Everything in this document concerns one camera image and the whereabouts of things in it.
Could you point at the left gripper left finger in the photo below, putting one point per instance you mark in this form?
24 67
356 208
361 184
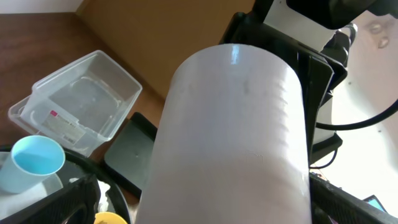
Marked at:
76 203

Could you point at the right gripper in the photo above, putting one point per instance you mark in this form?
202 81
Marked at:
315 71

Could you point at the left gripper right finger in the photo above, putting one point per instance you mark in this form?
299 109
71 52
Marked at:
330 204

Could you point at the white tissue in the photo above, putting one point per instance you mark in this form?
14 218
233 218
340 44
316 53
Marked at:
103 201

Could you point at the yellow bowl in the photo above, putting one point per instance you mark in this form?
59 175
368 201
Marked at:
108 218

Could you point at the blue cup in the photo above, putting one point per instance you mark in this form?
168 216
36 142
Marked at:
16 182

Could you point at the grey plate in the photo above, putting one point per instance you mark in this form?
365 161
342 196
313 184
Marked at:
12 203

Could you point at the pink cup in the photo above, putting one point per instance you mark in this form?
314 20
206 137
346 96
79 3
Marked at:
231 143

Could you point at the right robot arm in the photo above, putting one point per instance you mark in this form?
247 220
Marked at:
314 38

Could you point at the round black tray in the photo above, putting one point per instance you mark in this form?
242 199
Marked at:
77 166

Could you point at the laptop screen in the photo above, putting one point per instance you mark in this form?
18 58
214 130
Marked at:
374 201

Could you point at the black rectangular tray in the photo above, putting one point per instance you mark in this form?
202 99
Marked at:
127 160

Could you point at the clear plastic bin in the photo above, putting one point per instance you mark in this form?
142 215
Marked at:
81 106

